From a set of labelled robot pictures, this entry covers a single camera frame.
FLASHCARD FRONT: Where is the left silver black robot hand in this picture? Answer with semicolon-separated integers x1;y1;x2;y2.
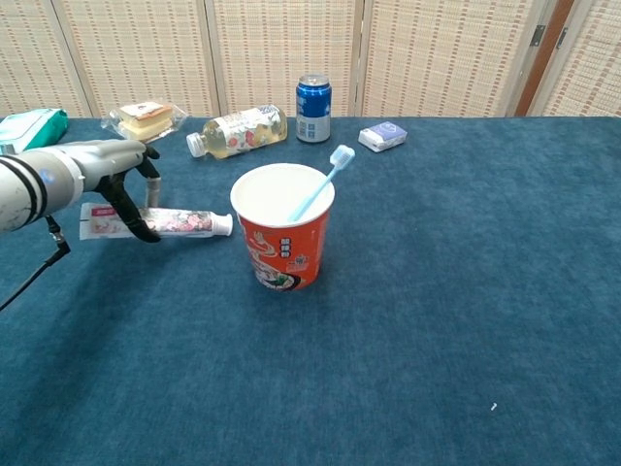
62;139;162;244

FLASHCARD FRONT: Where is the floral white toothpaste tube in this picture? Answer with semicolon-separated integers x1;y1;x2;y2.
79;202;235;242

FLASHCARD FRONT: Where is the red paper noodle cup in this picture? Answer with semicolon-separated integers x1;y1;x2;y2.
229;163;337;292

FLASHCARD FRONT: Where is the light blue toothbrush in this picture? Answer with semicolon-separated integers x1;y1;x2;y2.
288;144;356;223

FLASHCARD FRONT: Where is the plastic wrapped sandwich cake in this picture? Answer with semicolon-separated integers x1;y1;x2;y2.
100;100;189;149

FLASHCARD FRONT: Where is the green wet wipes pack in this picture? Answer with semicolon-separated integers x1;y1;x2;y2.
0;108;70;156

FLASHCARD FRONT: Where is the floral label tea bottle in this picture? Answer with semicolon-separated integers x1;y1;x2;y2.
185;103;289;160

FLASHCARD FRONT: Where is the blue drink can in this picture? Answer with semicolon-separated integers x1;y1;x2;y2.
295;73;333;144

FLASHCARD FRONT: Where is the woven bamboo folding screen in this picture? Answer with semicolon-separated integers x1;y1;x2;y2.
0;0;621;118

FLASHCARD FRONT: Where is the blue white tissue pack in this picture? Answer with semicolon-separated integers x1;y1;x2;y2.
357;120;409;153

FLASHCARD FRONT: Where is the blue table cloth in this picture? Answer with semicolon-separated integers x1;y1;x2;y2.
0;116;621;466

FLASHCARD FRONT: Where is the brown wooden post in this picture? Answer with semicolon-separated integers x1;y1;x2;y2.
513;0;576;117

